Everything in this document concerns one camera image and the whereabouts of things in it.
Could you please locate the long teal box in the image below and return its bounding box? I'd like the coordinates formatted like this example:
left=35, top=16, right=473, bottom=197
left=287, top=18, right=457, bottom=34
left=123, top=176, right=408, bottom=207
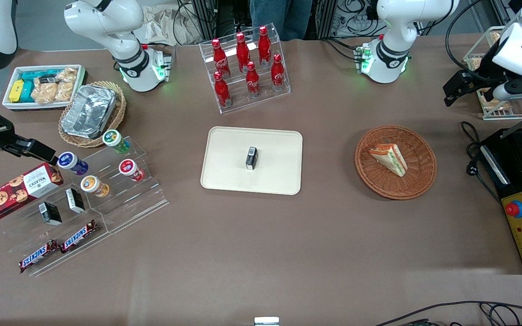
left=20, top=69, right=62, bottom=83

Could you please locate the Snickers chocolate bar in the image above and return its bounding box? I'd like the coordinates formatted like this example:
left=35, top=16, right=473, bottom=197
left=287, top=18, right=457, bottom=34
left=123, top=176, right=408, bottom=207
left=19, top=240, right=60, bottom=274
left=60, top=220, right=99, bottom=254

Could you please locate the aluminium foil tray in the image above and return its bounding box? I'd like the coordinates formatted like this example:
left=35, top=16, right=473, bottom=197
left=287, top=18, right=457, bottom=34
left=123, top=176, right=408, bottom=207
left=62, top=84, right=117, bottom=139

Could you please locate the red Walkers cookie box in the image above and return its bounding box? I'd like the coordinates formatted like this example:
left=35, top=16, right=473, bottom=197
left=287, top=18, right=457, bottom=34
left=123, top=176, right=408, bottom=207
left=0, top=163, right=64, bottom=222

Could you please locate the white plastic bin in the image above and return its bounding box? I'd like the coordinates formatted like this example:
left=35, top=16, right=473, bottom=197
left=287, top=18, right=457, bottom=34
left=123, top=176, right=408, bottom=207
left=1, top=64, right=87, bottom=111

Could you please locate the green lid snack cup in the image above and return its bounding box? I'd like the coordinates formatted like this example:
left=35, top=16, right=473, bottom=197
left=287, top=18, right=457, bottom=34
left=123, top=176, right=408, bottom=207
left=102, top=129, right=131, bottom=154

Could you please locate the orange snack cup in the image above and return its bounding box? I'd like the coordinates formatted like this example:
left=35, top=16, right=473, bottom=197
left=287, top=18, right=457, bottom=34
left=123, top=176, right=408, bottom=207
left=80, top=175, right=110, bottom=198

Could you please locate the person in blue jeans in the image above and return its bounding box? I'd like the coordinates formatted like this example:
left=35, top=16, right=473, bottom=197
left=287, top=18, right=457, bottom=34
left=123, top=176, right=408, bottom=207
left=249, top=0, right=314, bottom=42

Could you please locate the cream rectangular tray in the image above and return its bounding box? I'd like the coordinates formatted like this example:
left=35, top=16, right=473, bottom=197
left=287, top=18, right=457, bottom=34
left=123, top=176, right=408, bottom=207
left=200, top=126, right=303, bottom=196

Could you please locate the triangular toy sandwich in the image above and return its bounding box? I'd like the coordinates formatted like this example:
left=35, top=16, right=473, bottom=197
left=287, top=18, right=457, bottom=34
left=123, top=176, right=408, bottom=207
left=369, top=144, right=408, bottom=177

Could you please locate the yellow small box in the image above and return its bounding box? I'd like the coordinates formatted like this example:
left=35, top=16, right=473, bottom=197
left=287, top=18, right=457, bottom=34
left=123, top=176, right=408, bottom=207
left=9, top=80, right=25, bottom=103

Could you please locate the round brown wicker basket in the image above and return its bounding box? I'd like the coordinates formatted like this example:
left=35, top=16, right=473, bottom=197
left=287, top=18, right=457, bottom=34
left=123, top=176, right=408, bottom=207
left=354, top=125, right=437, bottom=200

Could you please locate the red cola bottle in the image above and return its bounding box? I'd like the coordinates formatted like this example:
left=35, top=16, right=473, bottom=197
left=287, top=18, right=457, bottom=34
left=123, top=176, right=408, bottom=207
left=246, top=61, right=261, bottom=98
left=213, top=71, right=232, bottom=108
left=211, top=38, right=231, bottom=78
left=271, top=54, right=286, bottom=92
left=236, top=32, right=251, bottom=73
left=258, top=25, right=272, bottom=68

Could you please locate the clear acrylic stepped stand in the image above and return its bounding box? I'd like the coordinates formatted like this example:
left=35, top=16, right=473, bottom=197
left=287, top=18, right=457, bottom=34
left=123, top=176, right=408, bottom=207
left=0, top=174, right=110, bottom=278
left=59, top=136, right=169, bottom=234

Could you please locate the black aluminium frame post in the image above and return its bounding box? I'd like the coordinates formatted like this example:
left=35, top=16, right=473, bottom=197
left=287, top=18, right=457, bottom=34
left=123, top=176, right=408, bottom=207
left=314, top=0, right=338, bottom=39

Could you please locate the oval tan wicker basket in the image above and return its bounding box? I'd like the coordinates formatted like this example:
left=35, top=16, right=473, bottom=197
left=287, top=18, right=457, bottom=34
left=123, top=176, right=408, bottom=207
left=58, top=81, right=127, bottom=149

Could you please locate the red lid snack cup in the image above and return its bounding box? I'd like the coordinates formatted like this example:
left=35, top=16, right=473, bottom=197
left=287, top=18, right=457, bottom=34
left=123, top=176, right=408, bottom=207
left=118, top=159, right=145, bottom=182

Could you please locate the clear acrylic bottle rack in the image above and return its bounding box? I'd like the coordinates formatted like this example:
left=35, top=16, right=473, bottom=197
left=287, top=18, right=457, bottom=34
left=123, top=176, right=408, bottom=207
left=198, top=23, right=291, bottom=114

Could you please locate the beige crumpled paper bag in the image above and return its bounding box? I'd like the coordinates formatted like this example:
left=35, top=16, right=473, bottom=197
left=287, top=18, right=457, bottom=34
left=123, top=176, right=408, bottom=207
left=143, top=5, right=203, bottom=46

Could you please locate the black power cable with plug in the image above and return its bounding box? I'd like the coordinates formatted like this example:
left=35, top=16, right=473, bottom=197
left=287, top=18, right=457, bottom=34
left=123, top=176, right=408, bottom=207
left=460, top=121, right=503, bottom=205

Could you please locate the power strip with cables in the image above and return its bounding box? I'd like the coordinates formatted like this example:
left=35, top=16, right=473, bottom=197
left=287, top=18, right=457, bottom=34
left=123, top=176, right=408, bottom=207
left=320, top=0, right=379, bottom=39

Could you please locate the black thin cable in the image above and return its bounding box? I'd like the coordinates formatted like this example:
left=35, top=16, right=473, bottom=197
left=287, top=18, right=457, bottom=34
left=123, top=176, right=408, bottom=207
left=374, top=300, right=522, bottom=326

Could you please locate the white wire shelf rack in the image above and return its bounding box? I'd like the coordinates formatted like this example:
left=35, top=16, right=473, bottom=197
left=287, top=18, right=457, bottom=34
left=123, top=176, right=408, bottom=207
left=463, top=26, right=522, bottom=120

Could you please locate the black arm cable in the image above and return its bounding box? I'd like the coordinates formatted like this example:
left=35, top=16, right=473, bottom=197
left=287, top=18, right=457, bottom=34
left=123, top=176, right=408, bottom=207
left=445, top=0, right=515, bottom=84

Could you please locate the blue lid snack cup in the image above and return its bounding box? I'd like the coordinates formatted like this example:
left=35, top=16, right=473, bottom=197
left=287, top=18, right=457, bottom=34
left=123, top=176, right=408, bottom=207
left=57, top=152, right=89, bottom=176

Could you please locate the short teal box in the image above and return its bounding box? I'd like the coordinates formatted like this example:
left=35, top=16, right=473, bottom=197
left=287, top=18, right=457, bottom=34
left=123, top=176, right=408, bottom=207
left=19, top=81, right=35, bottom=103

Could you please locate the clear bag of crackers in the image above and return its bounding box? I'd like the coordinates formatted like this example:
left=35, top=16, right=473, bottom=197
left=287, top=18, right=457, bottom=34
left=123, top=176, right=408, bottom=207
left=55, top=67, right=78, bottom=103
left=31, top=76, right=60, bottom=105

